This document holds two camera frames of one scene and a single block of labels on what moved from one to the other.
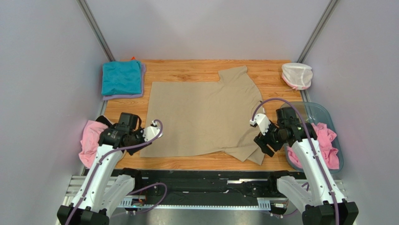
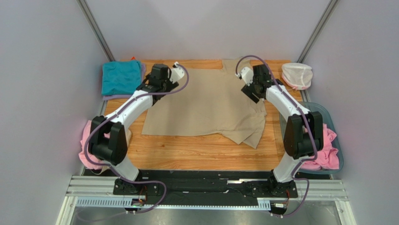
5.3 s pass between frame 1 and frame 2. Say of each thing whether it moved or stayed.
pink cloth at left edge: stayed
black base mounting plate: stayed
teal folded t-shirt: stayed
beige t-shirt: moved
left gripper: moved
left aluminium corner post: stayed
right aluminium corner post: stayed
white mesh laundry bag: stayed
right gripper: moved
